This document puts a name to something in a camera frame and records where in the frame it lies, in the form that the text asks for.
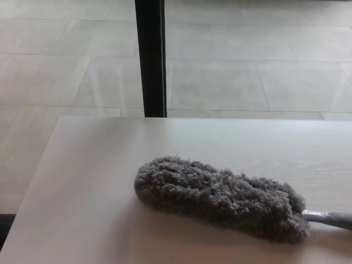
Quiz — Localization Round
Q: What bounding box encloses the grey fluffy microfibre duster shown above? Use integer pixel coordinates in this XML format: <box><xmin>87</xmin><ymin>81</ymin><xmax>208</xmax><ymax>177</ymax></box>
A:
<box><xmin>133</xmin><ymin>156</ymin><xmax>352</xmax><ymax>245</ymax></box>

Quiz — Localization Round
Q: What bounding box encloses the black vertical frame post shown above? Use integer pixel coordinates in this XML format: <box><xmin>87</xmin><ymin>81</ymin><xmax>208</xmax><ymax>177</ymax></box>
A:
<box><xmin>134</xmin><ymin>0</ymin><xmax>168</xmax><ymax>118</ymax></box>

